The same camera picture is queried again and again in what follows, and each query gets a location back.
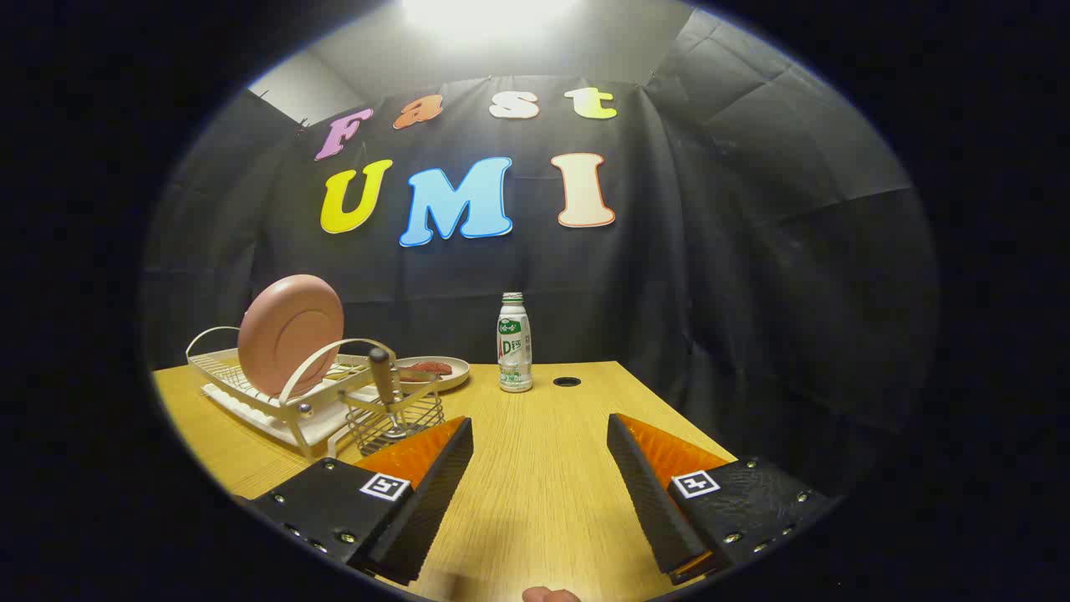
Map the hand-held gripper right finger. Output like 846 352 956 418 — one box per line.
607 413 837 586

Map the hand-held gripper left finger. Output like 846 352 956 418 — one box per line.
247 416 475 586

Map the silver wire basket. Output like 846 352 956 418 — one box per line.
339 380 446 457

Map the dark-handled metal spoon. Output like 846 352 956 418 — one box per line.
369 347 410 441

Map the white wire dish rack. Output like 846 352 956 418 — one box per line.
186 326 448 459

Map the pink plate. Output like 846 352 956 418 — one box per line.
237 274 345 399

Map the beige round plate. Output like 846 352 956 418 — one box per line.
393 356 471 392

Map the white green-label drink bottle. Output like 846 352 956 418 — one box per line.
497 292 533 393

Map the black backdrop cloth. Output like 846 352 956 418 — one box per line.
142 8 941 503

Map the bright ceiling light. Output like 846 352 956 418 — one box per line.
401 0 586 47

